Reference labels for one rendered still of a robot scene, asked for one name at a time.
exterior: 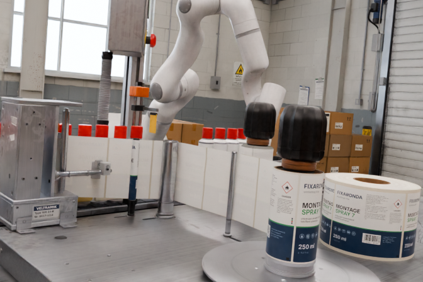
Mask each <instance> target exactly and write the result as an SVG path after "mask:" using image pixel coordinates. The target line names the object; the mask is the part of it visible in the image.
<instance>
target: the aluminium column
mask: <svg viewBox="0 0 423 282"><path fill-rule="evenodd" d="M144 62H145V56H143V57H139V58H138V73H137V82H143V79H144ZM136 70H137V57H134V56H129V57H127V56H125V65H124V75H123V92H122V101H121V118H120V125H124V126H127V138H126V139H130V132H131V126H132V117H133V111H132V110H131V108H132V104H133V100H134V96H129V90H130V86H135V80H136ZM137 105H140V97H137ZM138 118H139V111H136V120H135V126H138Z"/></svg>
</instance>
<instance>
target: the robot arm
mask: <svg viewBox="0 0 423 282"><path fill-rule="evenodd" d="M176 12H177V15H178V18H179V21H180V32H179V36H178V39H177V42H176V45H175V47H174V50H173V51H172V53H171V55H170V56H169V57H168V58H167V60H166V61H165V62H164V63H163V65H162V66H161V67H160V69H159V70H158V71H157V73H156V74H155V76H154V77H153V79H152V82H151V84H150V93H151V95H152V97H153V98H154V100H153V101H152V102H151V104H150V106H149V108H158V109H159V112H156V111H147V113H146V115H145V118H144V120H143V122H142V127H143V134H142V140H161V141H163V140H165V136H166V133H167V131H168V129H169V127H170V126H171V123H172V121H173V119H174V117H175V116H176V114H177V113H178V112H179V111H180V110H181V109H182V108H183V107H184V106H185V105H186V104H187V103H188V102H189V101H190V100H191V99H192V98H193V96H194V95H195V94H196V92H197V90H198V87H199V83H200V80H199V77H198V75H197V74H196V72H195V71H193V70H191V69H189V68H190V67H191V66H192V65H193V64H194V62H195V60H196V58H197V57H198V55H199V52H200V50H201V47H202V45H203V42H204V38H205V35H204V32H203V30H202V28H201V26H200V22H201V20H202V19H203V18H204V17H205V16H209V15H214V14H224V15H225V16H226V17H228V18H229V19H230V22H231V24H232V28H233V31H234V35H235V38H236V41H237V44H238V47H239V50H240V54H241V56H242V60H243V63H244V71H243V74H242V80H241V87H242V94H243V97H244V100H245V104H246V106H247V105H248V104H249V103H250V102H264V103H271V104H273V105H274V107H275V109H276V121H277V119H278V115H279V111H280V109H281V105H282V103H283V100H284V97H285V94H286V89H285V88H283V87H282V86H280V85H277V84H273V83H265V84H264V85H263V88H261V77H262V73H263V72H264V71H265V70H266V69H267V68H268V65H269V60H268V55H267V52H266V48H265V46H264V42H263V39H262V35H261V31H260V28H259V24H258V22H257V18H256V14H255V11H254V7H253V5H252V2H251V0H178V3H177V6H176ZM150 112H153V113H157V121H156V130H155V133H150V132H149V127H150Z"/></svg>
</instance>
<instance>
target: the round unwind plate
mask: <svg viewBox="0 0 423 282"><path fill-rule="evenodd" d="M266 259H267V257H266V241H245V242H234V243H230V244H225V245H221V246H218V247H216V248H214V249H212V250H210V251H208V252H207V253H206V254H205V255H204V257H203V259H202V268H203V270H204V272H205V274H206V275H207V276H208V277H209V278H210V279H211V280H212V281H213V282H381V281H380V280H379V278H378V277H377V276H376V274H374V273H373V272H372V271H370V270H369V269H368V268H366V267H365V266H363V265H362V264H360V263H358V262H356V261H353V260H352V259H349V258H347V257H344V256H342V255H339V254H336V253H333V252H329V251H326V250H323V249H318V248H317V255H316V262H315V264H314V267H315V274H313V275H312V276H310V277H307V278H289V277H285V276H280V275H277V274H274V273H272V272H270V271H268V270H267V269H266V268H265V267H264V261H265V260H266Z"/></svg>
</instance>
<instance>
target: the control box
mask: <svg viewBox="0 0 423 282"><path fill-rule="evenodd" d="M148 5H149V0H110V15H109V25H108V43H107V49H108V50H109V51H110V52H113V55H120V56H127V57H129V56H134V57H143V56H145V54H146V52H145V48H146V44H145V39H146V34H147V20H148V16H147V14H148Z"/></svg>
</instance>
